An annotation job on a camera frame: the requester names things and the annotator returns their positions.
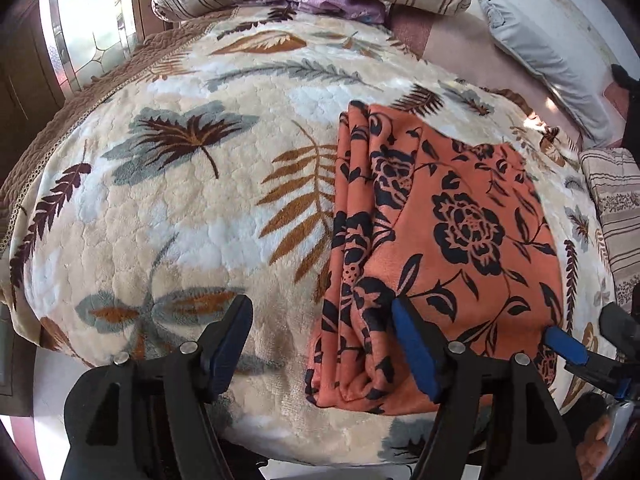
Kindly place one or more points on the striped beige pillow at right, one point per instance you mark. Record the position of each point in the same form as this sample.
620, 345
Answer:
617, 200

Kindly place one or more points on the pink bedsheet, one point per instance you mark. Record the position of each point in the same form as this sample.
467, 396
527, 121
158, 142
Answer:
450, 40

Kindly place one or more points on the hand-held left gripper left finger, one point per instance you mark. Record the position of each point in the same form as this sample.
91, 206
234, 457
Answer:
230, 345

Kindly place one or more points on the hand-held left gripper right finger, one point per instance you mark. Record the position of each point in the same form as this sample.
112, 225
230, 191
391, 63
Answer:
415, 350

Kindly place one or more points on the grey pillow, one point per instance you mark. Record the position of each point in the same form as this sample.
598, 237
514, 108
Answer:
545, 55

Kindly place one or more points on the dark cloth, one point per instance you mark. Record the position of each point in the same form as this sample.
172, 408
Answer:
627, 105

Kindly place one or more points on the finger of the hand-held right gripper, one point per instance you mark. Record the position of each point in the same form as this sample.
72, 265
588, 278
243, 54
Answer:
565, 345
622, 330

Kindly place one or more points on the person's right hand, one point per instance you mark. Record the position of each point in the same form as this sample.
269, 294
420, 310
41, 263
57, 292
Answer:
594, 440

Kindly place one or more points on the orange black floral cloth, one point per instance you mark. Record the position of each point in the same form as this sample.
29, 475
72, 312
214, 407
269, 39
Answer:
450, 240

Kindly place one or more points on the cream leaf print blanket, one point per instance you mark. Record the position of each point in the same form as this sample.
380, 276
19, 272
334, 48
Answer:
200, 220

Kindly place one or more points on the patterned glass window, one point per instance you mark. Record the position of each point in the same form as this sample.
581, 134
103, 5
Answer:
85, 20

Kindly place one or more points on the purple cloth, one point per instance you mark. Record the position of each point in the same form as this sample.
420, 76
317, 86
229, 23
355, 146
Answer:
340, 7

